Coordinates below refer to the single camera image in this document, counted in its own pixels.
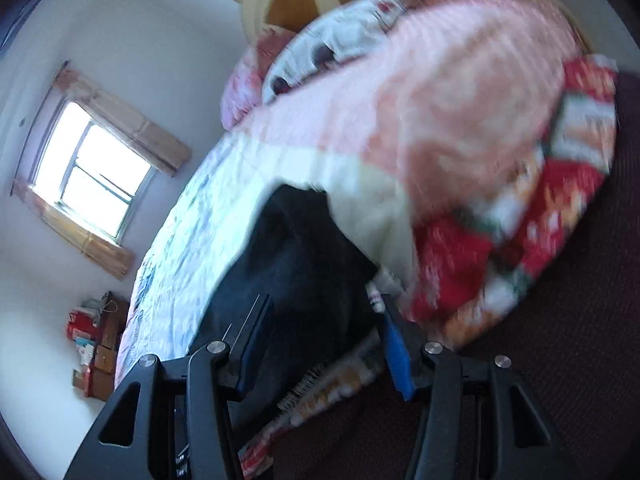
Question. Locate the black pants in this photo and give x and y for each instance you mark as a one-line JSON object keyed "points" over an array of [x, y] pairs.
{"points": [[300, 270]]}

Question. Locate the sliding window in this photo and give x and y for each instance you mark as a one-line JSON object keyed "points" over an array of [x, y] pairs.
{"points": [[85, 170]]}

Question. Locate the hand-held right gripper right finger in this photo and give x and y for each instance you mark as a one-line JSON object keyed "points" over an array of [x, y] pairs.
{"points": [[400, 355]]}

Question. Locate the pink floral folded blanket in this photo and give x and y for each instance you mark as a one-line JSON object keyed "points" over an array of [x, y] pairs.
{"points": [[240, 90]]}

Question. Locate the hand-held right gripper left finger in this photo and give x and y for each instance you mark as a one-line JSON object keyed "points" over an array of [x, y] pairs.
{"points": [[252, 340]]}

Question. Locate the cream and wood headboard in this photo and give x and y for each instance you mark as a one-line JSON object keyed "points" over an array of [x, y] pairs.
{"points": [[290, 5]]}

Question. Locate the brown wooden cabinet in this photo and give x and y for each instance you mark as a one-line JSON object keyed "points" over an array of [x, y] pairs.
{"points": [[107, 355]]}

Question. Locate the peach patterned curtain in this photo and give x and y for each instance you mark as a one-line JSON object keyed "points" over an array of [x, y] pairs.
{"points": [[85, 240], [140, 130]]}

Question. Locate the bed with pink-blue sheet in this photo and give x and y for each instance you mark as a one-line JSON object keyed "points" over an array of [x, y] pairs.
{"points": [[450, 110]]}

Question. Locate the grey patterned pillow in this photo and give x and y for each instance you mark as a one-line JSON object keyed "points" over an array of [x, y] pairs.
{"points": [[345, 25]]}

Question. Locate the dark maroon cloth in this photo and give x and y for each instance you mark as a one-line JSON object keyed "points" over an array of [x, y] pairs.
{"points": [[575, 360]]}

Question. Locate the red gift bag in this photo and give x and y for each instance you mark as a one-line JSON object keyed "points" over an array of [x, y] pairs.
{"points": [[82, 327]]}

